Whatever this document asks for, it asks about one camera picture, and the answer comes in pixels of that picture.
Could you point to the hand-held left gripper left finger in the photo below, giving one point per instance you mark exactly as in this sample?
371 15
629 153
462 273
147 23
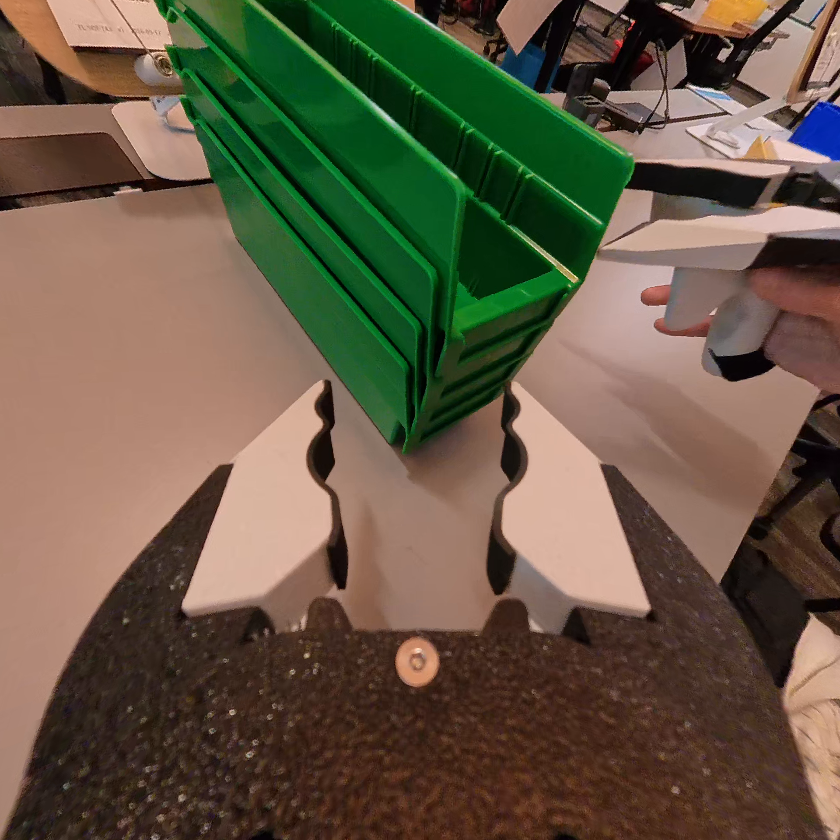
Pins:
269 531

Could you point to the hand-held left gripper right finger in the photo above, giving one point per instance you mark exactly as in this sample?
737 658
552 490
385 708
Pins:
564 531

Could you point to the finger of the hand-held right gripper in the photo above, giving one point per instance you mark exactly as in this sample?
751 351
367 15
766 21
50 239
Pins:
689 243
754 169

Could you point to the green plastic bin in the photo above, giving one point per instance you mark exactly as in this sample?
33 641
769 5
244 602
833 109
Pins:
328 308
328 203
328 138
328 253

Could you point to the person's right hand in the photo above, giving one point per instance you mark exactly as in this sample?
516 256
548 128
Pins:
807 328

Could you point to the stack of yellow bins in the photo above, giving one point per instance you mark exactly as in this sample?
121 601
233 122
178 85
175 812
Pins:
728 10
764 151

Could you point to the white tablet stand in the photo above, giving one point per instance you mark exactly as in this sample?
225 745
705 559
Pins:
718 138

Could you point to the blue plastic bin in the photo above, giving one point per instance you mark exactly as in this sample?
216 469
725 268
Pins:
820 131

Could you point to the grey hanging sheet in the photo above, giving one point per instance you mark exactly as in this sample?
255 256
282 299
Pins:
525 23
669 69

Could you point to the black power brick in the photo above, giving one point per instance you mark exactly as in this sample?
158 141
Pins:
633 115

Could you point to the black charger dock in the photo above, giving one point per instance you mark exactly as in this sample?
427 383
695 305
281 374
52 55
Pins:
584 105

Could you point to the blue bag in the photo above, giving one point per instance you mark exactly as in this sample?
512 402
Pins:
528 69

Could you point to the white stand knob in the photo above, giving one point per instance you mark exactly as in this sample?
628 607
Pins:
154 69

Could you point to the instruction sheet on board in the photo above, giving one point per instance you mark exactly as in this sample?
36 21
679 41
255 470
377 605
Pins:
98 72

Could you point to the instruction poster sheet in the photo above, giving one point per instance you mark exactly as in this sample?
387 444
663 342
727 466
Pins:
105 23

